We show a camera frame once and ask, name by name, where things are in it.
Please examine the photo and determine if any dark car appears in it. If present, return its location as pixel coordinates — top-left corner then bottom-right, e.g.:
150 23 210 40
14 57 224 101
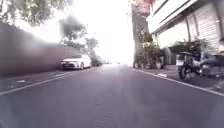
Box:
90 56 103 68

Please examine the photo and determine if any small tree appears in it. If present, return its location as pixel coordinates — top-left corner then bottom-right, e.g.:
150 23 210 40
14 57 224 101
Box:
84 37 100 56

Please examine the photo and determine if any grey asphalt road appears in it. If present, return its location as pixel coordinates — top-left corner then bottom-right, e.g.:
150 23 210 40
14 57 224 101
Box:
0 63 224 128

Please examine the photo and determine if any white car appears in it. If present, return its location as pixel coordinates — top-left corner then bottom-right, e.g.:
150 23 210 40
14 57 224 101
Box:
60 54 93 71

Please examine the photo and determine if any row of potted plants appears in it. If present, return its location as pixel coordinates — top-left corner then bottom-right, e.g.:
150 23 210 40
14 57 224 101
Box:
134 29 209 70

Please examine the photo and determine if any red brick building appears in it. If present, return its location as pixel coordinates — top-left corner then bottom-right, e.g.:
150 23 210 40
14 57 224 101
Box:
130 0 154 68

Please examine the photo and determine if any long white painted line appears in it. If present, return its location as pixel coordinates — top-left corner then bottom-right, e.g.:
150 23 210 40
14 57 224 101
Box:
132 67 224 98

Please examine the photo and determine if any parked scooter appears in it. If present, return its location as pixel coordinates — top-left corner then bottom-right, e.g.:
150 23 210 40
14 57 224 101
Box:
174 50 203 80

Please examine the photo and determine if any person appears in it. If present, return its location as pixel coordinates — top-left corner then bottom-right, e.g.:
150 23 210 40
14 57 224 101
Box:
191 48 218 73

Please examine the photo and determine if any large leafy tree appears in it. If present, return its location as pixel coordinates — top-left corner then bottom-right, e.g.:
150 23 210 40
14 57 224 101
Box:
0 0 68 26

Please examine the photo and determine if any long grey wall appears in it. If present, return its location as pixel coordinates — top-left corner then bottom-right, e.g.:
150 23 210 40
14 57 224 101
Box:
0 21 84 76

